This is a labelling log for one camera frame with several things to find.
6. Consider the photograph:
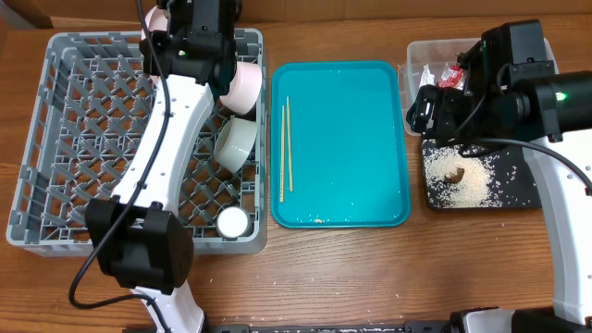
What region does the white paper cup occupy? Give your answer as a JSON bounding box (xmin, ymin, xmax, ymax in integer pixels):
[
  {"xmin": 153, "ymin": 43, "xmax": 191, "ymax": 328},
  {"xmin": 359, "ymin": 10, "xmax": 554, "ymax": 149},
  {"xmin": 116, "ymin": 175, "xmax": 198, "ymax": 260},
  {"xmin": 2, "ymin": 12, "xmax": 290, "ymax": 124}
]
[{"xmin": 216, "ymin": 206, "xmax": 253, "ymax": 239}]

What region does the teal plastic serving tray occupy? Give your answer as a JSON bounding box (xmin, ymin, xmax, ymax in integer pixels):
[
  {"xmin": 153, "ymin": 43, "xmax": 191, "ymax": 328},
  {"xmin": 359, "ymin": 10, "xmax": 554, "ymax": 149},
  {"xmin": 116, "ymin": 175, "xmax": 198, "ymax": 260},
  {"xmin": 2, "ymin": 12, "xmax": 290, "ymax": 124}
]
[{"xmin": 269, "ymin": 60, "xmax": 411, "ymax": 228}]

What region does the black plastic tray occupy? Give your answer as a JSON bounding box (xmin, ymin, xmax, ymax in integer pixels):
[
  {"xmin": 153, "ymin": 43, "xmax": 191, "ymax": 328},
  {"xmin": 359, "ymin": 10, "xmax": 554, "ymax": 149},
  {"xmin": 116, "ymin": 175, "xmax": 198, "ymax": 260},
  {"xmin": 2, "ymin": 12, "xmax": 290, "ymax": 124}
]
[{"xmin": 419, "ymin": 136, "xmax": 543, "ymax": 212}]

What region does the grey round bowl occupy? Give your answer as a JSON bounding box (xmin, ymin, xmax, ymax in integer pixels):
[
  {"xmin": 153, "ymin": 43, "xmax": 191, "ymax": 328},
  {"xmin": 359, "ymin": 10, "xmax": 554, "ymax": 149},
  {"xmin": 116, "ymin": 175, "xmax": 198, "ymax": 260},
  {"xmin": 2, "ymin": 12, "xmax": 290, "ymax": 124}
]
[{"xmin": 214, "ymin": 117, "xmax": 257, "ymax": 173}]

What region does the white rice pile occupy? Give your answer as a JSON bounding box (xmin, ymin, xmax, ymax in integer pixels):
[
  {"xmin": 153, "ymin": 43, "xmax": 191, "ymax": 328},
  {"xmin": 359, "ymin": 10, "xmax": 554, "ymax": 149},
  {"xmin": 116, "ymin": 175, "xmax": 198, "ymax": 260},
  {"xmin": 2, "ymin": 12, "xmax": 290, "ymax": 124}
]
[{"xmin": 423, "ymin": 145, "xmax": 533, "ymax": 209}]

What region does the small pink bowl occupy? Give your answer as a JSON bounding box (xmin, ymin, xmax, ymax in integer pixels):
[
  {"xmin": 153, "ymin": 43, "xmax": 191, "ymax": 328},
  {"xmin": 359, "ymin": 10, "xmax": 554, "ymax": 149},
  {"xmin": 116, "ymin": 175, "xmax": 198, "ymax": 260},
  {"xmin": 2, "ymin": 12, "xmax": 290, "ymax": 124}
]
[{"xmin": 219, "ymin": 61, "xmax": 263, "ymax": 116}]

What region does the clear plastic bin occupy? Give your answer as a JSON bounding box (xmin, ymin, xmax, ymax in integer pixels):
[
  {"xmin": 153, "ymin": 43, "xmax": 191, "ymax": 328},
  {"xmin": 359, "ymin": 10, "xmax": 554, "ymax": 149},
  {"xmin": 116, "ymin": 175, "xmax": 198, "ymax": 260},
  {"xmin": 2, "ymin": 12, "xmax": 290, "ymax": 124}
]
[{"xmin": 402, "ymin": 32, "xmax": 558, "ymax": 136}]

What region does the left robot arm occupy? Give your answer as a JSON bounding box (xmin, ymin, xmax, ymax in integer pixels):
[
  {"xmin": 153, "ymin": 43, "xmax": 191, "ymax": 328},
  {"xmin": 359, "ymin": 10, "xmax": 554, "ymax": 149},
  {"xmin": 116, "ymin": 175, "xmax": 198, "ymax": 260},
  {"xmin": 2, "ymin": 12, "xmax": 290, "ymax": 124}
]
[{"xmin": 68, "ymin": 0, "xmax": 241, "ymax": 332}]

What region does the red snack wrapper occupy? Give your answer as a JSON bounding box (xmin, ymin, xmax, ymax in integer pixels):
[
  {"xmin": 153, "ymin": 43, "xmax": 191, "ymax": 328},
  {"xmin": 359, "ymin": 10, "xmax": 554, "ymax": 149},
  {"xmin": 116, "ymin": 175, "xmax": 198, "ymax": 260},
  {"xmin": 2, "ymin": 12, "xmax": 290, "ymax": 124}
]
[{"xmin": 438, "ymin": 65, "xmax": 465, "ymax": 90}]

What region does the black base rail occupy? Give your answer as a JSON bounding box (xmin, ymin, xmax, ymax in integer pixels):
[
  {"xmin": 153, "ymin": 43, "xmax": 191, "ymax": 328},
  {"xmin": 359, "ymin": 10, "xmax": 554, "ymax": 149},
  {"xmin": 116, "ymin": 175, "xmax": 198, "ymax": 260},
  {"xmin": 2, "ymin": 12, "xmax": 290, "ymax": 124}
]
[{"xmin": 203, "ymin": 320, "xmax": 464, "ymax": 333}]

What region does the brown food scrap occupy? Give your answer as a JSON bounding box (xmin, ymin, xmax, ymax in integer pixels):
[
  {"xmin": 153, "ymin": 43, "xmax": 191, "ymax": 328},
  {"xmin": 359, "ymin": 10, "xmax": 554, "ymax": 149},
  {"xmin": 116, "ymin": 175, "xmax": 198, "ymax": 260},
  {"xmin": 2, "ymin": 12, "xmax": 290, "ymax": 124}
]
[{"xmin": 444, "ymin": 167, "xmax": 465, "ymax": 184}]

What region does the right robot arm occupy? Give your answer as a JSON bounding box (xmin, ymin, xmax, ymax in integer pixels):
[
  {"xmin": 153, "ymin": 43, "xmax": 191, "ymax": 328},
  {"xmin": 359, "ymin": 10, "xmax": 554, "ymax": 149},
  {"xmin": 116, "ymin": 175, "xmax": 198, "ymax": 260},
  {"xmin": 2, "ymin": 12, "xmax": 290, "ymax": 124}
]
[{"xmin": 406, "ymin": 19, "xmax": 591, "ymax": 332}]

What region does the large white round plate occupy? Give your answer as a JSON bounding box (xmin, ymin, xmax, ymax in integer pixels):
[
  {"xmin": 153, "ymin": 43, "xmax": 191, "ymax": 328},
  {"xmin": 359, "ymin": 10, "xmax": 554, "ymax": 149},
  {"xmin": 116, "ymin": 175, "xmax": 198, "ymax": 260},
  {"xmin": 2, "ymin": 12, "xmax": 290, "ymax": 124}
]
[{"xmin": 144, "ymin": 6, "xmax": 168, "ymax": 31}]

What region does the crumpled white wrapper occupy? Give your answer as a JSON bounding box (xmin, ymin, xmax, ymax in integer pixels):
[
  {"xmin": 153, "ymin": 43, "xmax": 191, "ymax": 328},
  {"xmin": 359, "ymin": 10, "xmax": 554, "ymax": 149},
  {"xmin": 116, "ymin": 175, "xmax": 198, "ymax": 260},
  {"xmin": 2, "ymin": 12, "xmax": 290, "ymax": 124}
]
[{"xmin": 418, "ymin": 65, "xmax": 435, "ymax": 89}]

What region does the wooden chopstick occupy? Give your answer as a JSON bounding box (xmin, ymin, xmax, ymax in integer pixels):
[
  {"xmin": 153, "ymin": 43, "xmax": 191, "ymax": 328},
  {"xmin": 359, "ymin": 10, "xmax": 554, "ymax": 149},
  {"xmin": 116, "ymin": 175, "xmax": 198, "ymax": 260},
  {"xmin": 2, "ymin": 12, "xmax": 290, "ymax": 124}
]
[
  {"xmin": 279, "ymin": 105, "xmax": 286, "ymax": 203},
  {"xmin": 286, "ymin": 96, "xmax": 293, "ymax": 192}
]

